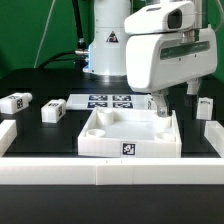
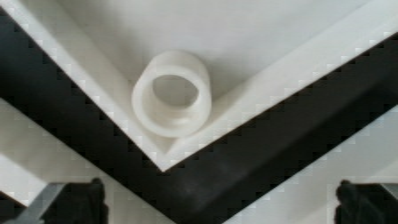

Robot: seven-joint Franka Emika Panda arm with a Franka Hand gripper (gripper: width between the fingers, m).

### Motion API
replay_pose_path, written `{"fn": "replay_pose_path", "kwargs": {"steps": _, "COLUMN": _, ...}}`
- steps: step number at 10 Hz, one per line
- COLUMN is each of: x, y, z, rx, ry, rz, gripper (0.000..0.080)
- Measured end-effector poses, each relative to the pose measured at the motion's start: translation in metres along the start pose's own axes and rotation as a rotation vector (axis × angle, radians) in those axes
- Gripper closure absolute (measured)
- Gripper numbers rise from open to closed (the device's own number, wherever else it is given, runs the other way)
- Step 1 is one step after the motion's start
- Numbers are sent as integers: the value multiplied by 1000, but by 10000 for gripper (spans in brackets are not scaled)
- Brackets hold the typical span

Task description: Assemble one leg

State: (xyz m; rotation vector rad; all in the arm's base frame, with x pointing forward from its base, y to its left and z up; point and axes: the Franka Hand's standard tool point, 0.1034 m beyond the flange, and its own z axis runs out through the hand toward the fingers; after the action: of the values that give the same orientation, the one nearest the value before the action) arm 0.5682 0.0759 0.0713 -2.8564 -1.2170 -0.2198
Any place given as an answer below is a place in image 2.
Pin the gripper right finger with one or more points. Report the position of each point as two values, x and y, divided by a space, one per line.
368 203

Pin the white square tabletop part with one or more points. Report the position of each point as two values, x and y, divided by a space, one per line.
272 43

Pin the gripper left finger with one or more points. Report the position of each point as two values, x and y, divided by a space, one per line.
68 204

